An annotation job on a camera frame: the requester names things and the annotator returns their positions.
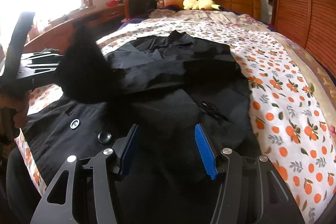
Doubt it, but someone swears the red bowl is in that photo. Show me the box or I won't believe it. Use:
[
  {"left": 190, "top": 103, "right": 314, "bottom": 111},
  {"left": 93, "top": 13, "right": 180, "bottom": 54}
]
[{"left": 106, "top": 0, "right": 120, "bottom": 7}]

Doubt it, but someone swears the floral blanket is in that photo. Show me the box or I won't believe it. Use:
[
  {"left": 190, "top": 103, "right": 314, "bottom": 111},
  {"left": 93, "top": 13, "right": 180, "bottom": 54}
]
[{"left": 149, "top": 7, "right": 335, "bottom": 138}]

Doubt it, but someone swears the orange print bed sheet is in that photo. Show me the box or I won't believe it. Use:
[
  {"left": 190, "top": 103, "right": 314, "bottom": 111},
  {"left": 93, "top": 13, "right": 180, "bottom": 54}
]
[{"left": 6, "top": 12, "right": 335, "bottom": 223}]

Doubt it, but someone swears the black backpack on chair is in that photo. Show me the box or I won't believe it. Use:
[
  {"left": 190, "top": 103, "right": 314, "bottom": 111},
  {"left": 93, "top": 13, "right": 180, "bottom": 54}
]
[{"left": 124, "top": 0, "right": 157, "bottom": 20}]

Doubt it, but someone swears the yellow Pikachu plush toy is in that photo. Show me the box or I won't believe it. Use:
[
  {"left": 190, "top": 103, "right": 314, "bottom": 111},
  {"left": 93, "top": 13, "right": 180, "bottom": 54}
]
[{"left": 183, "top": 0, "right": 224, "bottom": 11}]

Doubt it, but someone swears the wooden desk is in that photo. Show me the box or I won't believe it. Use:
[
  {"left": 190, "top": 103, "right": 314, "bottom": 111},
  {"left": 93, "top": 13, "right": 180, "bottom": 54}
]
[{"left": 23, "top": 5, "right": 125, "bottom": 53}]

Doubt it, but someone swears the person's left hand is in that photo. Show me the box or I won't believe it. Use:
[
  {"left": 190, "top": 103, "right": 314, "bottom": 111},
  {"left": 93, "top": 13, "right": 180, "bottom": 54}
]
[{"left": 1, "top": 91, "right": 30, "bottom": 128}]

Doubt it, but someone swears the black double-breasted coat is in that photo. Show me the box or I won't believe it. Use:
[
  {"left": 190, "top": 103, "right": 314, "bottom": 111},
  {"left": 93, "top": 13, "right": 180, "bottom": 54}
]
[{"left": 23, "top": 28, "right": 260, "bottom": 223}]

